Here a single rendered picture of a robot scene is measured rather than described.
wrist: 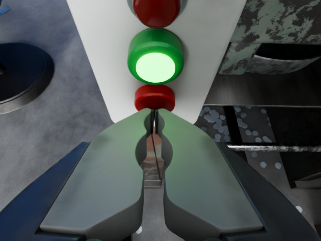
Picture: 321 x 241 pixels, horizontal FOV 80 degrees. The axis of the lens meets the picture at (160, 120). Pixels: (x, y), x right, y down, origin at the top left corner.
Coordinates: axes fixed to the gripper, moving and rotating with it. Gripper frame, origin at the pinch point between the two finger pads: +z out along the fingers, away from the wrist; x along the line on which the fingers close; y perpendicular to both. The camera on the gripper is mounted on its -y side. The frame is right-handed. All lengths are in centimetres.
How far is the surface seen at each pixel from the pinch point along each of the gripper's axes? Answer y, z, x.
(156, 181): 42, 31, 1
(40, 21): 4, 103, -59
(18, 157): 40, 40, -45
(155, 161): 24.7, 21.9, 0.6
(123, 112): 1.7, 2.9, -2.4
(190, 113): 1.7, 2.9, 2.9
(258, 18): -4.8, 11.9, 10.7
